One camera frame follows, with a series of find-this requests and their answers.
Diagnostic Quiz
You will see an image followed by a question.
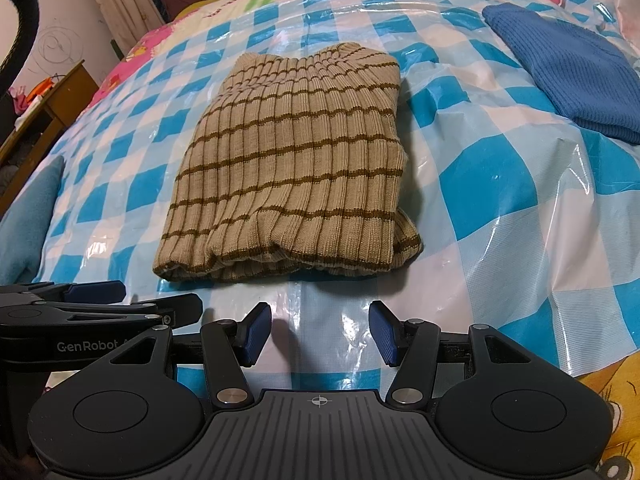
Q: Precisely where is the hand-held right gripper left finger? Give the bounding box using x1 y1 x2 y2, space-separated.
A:
87 302 272 407

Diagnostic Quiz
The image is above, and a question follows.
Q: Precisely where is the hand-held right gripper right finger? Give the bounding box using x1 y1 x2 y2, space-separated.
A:
368 301 551 407

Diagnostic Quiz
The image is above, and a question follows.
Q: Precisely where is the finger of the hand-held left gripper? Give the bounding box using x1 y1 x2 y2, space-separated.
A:
0 280 127 307
0 294 204 332

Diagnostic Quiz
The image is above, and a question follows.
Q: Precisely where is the beige striped ribbed sweater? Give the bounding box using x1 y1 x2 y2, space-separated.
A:
152 42 424 284

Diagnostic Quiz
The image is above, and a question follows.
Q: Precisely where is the teal cloth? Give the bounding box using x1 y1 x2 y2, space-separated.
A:
0 155 67 287

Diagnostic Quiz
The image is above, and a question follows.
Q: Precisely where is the blue checkered plastic sheet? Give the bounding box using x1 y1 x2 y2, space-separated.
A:
0 0 640 397

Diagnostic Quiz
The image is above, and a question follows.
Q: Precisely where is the wooden desk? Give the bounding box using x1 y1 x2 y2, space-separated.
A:
0 59 102 172

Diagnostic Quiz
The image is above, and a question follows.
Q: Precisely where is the pink item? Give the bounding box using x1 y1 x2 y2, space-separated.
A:
9 86 32 114

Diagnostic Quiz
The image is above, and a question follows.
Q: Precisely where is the orange item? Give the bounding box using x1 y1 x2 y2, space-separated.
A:
26 76 57 99

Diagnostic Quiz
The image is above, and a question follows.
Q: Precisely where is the cartoon printed bedsheet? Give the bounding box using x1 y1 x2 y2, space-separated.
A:
92 0 640 480

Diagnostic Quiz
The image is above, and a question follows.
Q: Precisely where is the beige patterned curtain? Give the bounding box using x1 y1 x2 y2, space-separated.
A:
74 0 167 52

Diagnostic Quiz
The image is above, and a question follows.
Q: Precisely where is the blue knitted garment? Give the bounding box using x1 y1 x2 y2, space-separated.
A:
481 2 640 147

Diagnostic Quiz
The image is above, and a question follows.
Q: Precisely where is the black hose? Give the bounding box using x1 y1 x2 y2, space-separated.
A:
0 0 40 102

